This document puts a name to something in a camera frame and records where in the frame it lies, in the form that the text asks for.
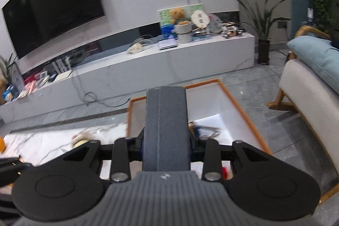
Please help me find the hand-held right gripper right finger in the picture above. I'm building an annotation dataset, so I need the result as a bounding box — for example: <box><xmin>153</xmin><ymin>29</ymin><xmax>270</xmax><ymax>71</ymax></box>
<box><xmin>189</xmin><ymin>128</ymin><xmax>274</xmax><ymax>184</ymax></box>

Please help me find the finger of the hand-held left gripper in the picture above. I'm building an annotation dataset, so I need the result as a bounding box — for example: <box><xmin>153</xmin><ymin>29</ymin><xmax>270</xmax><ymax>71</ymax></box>
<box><xmin>0</xmin><ymin>158</ymin><xmax>35</xmax><ymax>185</ymax></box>

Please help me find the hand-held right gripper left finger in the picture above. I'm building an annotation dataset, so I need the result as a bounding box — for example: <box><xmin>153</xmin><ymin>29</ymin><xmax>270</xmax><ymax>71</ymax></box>
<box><xmin>57</xmin><ymin>128</ymin><xmax>147</xmax><ymax>184</ymax></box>

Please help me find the grey textured case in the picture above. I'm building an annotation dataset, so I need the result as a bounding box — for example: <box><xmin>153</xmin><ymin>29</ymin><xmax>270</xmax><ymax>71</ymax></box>
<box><xmin>142</xmin><ymin>86</ymin><xmax>192</xmax><ymax>172</ymax></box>

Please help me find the orange cardboard box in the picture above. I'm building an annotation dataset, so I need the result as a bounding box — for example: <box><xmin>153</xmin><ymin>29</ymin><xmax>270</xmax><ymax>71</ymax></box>
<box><xmin>126</xmin><ymin>79</ymin><xmax>273</xmax><ymax>182</ymax></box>

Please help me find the red crochet toy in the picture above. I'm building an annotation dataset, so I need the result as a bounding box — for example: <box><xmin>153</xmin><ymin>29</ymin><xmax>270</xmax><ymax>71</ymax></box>
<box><xmin>221</xmin><ymin>166</ymin><xmax>233</xmax><ymax>180</ymax></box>

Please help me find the cream pink crochet doll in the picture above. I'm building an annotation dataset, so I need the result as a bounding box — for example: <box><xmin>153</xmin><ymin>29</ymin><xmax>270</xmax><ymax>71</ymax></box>
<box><xmin>71</xmin><ymin>133</ymin><xmax>94</xmax><ymax>149</ymax></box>

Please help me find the blue box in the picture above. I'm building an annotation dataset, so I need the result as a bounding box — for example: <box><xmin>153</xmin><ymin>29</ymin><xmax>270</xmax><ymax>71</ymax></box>
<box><xmin>3</xmin><ymin>84</ymin><xmax>17</xmax><ymax>102</ymax></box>

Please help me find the white marble media console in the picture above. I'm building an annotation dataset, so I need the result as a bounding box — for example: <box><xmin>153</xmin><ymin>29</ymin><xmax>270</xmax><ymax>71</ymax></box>
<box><xmin>0</xmin><ymin>31</ymin><xmax>256</xmax><ymax>124</ymax></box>

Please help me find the pink toy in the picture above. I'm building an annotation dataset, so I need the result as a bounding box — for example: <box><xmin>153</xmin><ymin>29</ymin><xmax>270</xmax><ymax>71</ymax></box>
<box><xmin>24</xmin><ymin>76</ymin><xmax>36</xmax><ymax>92</ymax></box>

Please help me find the small grassy potted plant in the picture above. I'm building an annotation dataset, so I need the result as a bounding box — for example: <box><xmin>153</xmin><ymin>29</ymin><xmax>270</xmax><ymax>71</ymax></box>
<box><xmin>0</xmin><ymin>54</ymin><xmax>18</xmax><ymax>84</ymax></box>

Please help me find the white power strip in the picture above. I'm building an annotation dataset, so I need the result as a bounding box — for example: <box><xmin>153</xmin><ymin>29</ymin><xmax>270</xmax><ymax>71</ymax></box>
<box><xmin>127</xmin><ymin>34</ymin><xmax>154</xmax><ymax>54</ymax></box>

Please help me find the silver laptop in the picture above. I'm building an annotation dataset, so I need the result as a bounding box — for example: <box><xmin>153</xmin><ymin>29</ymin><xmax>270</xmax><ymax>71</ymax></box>
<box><xmin>158</xmin><ymin>39</ymin><xmax>177</xmax><ymax>51</ymax></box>

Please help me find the white router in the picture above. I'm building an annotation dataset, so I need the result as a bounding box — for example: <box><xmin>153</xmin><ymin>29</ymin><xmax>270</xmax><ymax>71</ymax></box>
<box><xmin>51</xmin><ymin>55</ymin><xmax>74</xmax><ymax>74</ymax></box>

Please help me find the teddy bear in pot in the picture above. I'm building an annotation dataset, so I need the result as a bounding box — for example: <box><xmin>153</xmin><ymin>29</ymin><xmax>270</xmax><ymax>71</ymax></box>
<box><xmin>174</xmin><ymin>21</ymin><xmax>193</xmax><ymax>43</ymax></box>

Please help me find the potted long-leaf plant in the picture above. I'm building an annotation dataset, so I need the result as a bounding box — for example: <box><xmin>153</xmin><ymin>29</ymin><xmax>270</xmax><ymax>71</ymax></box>
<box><xmin>231</xmin><ymin>0</ymin><xmax>292</xmax><ymax>66</ymax></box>

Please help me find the black white toy car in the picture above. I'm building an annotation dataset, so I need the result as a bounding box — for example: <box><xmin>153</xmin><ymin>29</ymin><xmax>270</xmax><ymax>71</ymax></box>
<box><xmin>222</xmin><ymin>22</ymin><xmax>246</xmax><ymax>39</ymax></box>

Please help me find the green blue painting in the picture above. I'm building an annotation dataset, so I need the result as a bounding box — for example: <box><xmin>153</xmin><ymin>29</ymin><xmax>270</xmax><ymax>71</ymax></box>
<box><xmin>157</xmin><ymin>4</ymin><xmax>204</xmax><ymax>39</ymax></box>

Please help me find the cream wooden armchair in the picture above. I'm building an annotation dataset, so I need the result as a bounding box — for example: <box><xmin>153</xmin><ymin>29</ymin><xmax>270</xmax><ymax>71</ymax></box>
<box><xmin>267</xmin><ymin>25</ymin><xmax>339</xmax><ymax>206</ymax></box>

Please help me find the translucent patterned hand fan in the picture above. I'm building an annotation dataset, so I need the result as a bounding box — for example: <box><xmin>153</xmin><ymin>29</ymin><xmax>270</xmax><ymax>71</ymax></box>
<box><xmin>210</xmin><ymin>14</ymin><xmax>223</xmax><ymax>33</ymax></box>

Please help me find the white round hand fan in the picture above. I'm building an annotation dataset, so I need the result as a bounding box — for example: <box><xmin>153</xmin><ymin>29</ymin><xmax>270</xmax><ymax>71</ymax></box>
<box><xmin>190</xmin><ymin>10</ymin><xmax>211</xmax><ymax>31</ymax></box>

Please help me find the brown teddy bear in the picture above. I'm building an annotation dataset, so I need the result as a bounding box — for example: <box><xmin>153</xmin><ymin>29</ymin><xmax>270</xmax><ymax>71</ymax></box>
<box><xmin>169</xmin><ymin>7</ymin><xmax>186</xmax><ymax>24</ymax></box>

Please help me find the black television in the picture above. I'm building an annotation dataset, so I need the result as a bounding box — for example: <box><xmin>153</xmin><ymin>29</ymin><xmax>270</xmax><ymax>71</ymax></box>
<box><xmin>2</xmin><ymin>0</ymin><xmax>105</xmax><ymax>60</ymax></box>

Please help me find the blue cushion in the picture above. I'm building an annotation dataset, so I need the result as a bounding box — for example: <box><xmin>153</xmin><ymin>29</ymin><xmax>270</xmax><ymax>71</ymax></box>
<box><xmin>287</xmin><ymin>36</ymin><xmax>339</xmax><ymax>88</ymax></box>

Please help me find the black cable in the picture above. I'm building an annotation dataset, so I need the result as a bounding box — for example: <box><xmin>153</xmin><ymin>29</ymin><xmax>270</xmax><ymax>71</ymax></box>
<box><xmin>71</xmin><ymin>70</ymin><xmax>128</xmax><ymax>108</ymax></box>

